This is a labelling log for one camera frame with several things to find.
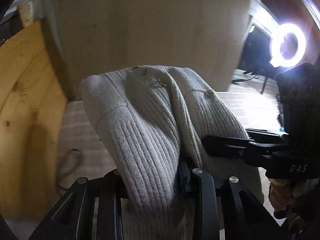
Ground white knit cardigan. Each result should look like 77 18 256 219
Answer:
80 66 264 239

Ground person's right hand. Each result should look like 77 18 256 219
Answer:
268 178 319 211

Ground light wood cabinet panel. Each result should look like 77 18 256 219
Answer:
42 0 251 99

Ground pine wood board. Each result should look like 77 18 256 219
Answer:
1 20 67 220

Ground white ring light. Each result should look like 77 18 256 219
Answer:
269 23 306 68

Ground thin black cable on rug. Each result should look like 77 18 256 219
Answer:
57 148 85 192

